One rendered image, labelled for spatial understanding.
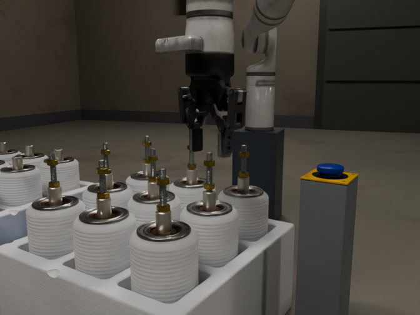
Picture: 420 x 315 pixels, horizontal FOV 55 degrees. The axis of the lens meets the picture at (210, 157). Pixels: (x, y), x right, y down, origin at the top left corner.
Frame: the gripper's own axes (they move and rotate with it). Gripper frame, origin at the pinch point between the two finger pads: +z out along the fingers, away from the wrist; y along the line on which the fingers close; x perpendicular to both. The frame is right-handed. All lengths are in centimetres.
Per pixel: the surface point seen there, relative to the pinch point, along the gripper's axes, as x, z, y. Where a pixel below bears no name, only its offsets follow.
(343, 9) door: -288, -70, 157
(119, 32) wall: -178, -60, 359
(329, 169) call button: -10.4, 2.7, -15.1
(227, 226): 0.6, 12.0, -4.7
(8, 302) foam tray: 26.8, 26.3, 20.7
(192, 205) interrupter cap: 1.8, 10.2, 2.3
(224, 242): 0.9, 14.6, -4.6
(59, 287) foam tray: 22.8, 19.4, 7.3
